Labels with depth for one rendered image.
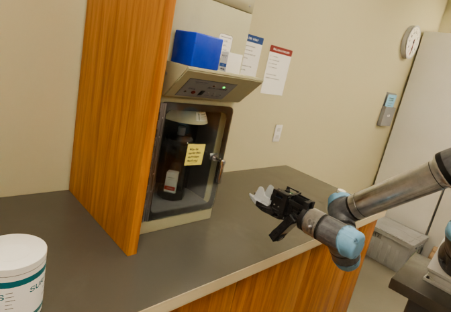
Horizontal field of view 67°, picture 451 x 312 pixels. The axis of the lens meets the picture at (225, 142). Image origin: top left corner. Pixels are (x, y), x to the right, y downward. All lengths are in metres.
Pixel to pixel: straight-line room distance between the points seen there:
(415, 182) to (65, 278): 0.91
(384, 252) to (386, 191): 2.66
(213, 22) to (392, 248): 2.92
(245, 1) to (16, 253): 0.95
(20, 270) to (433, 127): 3.52
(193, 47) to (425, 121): 3.11
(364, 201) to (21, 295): 0.85
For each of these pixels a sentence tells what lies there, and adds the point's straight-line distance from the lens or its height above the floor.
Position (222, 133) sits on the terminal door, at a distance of 1.21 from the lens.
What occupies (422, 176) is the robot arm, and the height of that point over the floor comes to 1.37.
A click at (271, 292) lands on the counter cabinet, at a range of 1.42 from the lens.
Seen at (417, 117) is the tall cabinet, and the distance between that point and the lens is 3.82.
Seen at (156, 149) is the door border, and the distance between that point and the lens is 1.06.
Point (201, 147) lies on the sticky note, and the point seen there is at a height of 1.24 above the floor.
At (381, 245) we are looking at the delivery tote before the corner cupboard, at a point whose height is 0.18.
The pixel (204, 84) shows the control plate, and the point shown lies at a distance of 1.02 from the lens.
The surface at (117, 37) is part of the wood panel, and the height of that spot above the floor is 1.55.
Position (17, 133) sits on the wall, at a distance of 1.37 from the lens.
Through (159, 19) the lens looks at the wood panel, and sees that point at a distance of 0.92.
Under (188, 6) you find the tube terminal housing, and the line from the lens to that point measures 1.06.
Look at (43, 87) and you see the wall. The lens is 1.35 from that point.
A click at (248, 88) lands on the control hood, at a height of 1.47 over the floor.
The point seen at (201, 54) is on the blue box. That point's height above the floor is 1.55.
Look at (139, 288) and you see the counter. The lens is 0.97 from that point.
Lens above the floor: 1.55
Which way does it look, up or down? 14 degrees down
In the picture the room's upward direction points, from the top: 12 degrees clockwise
